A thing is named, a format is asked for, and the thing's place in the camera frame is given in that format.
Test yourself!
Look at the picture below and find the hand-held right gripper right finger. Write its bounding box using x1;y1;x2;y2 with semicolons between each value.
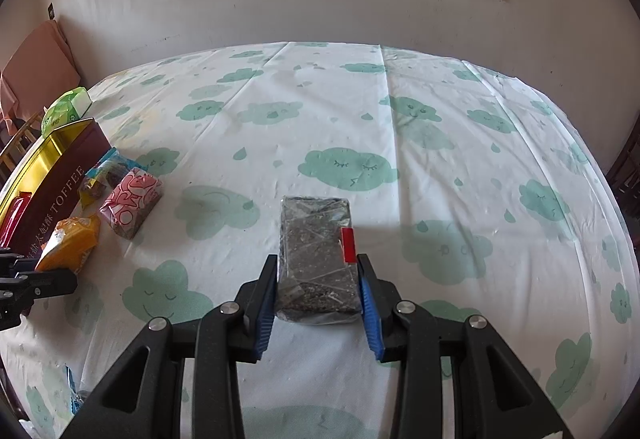
356;253;576;439

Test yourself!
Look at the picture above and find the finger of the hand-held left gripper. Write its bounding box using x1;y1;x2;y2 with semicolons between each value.
0;267;79;307
0;246;38;277

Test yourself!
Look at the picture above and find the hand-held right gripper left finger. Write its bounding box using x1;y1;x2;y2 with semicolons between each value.
57;254;278;439

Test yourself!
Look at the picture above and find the red fried twist snack bag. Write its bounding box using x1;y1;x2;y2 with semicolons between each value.
0;192;33;247

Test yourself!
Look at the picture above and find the orange snack packet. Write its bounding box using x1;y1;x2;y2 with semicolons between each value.
35;214;102;276

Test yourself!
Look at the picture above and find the dark sesame bar packet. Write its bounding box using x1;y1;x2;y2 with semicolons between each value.
274;194;363;326

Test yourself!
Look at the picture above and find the dark red tin box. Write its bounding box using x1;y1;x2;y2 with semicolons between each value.
0;118;113;260

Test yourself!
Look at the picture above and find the pink patterned snack packet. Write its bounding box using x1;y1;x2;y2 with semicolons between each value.
99;168;165;240

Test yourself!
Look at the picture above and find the blue dark candy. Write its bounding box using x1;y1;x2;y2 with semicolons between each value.
79;148;138;209

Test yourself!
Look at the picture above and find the light wooden chair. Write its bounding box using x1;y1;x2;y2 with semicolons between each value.
0;112;46;180

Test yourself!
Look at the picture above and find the green tissue pack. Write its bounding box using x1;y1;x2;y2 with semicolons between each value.
41;88;93;139

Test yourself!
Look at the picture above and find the cloud print tablecloth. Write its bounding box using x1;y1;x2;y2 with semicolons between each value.
0;40;628;439

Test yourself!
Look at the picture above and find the pink cloth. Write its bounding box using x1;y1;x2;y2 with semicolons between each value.
0;19;83;121

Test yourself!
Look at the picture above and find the dark wooden furniture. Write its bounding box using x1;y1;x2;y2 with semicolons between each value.
604;139;640;225

